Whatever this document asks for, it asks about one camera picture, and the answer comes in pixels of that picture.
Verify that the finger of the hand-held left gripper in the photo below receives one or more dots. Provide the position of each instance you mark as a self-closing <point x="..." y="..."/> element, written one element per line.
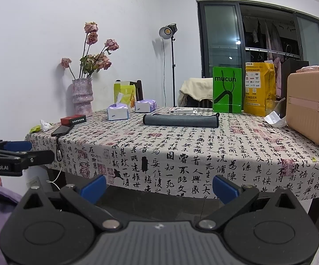
<point x="17" y="145"/>
<point x="38" y="158"/>

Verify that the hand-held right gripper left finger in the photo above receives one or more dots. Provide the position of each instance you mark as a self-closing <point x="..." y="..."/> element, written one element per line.
<point x="94" y="188"/>

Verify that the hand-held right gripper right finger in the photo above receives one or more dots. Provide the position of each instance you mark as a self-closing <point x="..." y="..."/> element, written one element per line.
<point x="225" y="189"/>

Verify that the grey towel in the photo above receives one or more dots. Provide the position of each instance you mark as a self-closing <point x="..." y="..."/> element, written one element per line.
<point x="180" y="120"/>

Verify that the green wrapper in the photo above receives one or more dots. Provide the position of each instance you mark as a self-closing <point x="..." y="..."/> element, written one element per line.
<point x="35" y="129"/>

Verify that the crumpled white tissue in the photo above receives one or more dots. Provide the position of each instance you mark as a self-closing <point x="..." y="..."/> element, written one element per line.
<point x="45" y="125"/>

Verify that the black phone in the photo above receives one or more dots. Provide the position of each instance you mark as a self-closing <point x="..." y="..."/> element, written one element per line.
<point x="62" y="130"/>

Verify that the calligraphy printed tablecloth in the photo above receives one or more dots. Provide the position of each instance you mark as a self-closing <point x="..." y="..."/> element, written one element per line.
<point x="203" y="154"/>

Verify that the red and black box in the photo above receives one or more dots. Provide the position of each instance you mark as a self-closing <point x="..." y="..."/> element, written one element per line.
<point x="73" y="119"/>

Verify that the pink speckled vase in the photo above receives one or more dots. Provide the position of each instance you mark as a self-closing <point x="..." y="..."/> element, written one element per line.
<point x="82" y="99"/>

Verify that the white blue tissue pack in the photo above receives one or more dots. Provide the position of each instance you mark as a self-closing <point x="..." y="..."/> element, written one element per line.
<point x="117" y="112"/>

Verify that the crumpled white paper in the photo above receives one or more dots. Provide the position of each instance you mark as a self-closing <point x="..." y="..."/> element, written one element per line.
<point x="275" y="120"/>

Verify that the chair under cream cloth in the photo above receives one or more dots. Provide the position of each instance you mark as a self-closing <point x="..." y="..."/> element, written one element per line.
<point x="200" y="103"/>

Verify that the flat white box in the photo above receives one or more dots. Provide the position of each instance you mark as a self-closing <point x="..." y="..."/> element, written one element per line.
<point x="183" y="110"/>

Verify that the clear plastic container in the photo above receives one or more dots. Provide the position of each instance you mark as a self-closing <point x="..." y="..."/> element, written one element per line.
<point x="278" y="107"/>

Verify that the white purple tissue pack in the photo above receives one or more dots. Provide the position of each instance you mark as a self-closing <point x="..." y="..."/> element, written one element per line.
<point x="145" y="105"/>

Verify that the green paper bag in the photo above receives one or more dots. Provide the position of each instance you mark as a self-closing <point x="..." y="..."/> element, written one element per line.
<point x="227" y="88"/>

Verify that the lime green carton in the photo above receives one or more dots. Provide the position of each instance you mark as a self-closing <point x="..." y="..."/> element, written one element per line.
<point x="126" y="92"/>

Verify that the cream cloth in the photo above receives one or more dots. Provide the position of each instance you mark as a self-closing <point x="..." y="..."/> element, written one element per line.
<point x="195" y="88"/>

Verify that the yellow printed bag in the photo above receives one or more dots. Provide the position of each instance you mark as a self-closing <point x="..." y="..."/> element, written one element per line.
<point x="258" y="88"/>

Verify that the dark wooden chair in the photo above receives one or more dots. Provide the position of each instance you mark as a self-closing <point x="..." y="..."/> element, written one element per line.
<point x="139" y="89"/>

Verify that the dried pink roses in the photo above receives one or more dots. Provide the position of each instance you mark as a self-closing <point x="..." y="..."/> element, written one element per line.
<point x="94" y="59"/>

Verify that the pink suitcase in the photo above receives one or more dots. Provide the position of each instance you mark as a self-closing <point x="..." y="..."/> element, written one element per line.
<point x="311" y="107"/>

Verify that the pink folded cloth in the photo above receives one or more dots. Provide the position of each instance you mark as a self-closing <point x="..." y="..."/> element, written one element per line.
<point x="314" y="69"/>

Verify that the dark framed sliding glass door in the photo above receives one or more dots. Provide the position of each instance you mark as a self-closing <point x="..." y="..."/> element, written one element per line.
<point x="221" y="38"/>

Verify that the hanging clothes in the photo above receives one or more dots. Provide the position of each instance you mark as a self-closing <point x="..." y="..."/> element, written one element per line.
<point x="269" y="37"/>

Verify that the studio light on stand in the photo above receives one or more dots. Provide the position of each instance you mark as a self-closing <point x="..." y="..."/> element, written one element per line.
<point x="167" y="31"/>

